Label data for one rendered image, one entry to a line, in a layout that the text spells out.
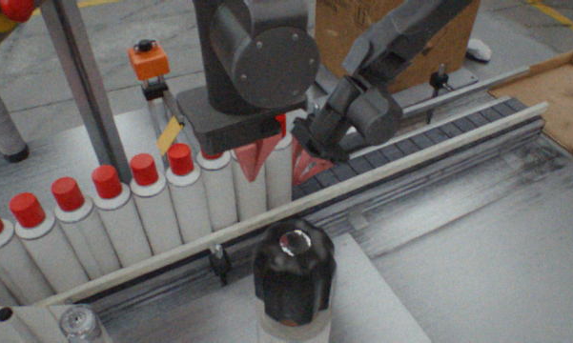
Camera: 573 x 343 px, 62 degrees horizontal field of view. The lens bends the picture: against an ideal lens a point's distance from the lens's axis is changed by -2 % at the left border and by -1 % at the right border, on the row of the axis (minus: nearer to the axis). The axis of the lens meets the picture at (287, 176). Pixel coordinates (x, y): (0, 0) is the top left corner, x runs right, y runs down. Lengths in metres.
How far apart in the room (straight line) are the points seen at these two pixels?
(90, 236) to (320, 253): 0.39
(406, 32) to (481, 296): 0.45
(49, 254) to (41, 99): 2.21
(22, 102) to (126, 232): 2.24
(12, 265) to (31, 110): 2.14
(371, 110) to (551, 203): 0.49
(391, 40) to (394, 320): 0.41
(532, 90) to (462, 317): 0.70
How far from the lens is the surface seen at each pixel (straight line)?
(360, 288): 0.78
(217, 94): 0.40
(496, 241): 0.96
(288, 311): 0.48
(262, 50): 0.29
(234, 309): 0.75
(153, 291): 0.82
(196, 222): 0.76
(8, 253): 0.73
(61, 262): 0.75
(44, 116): 2.77
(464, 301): 0.86
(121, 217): 0.71
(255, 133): 0.41
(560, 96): 1.37
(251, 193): 0.77
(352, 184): 0.87
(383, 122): 0.72
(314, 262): 0.44
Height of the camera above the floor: 1.54
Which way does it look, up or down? 46 degrees down
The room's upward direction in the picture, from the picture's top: straight up
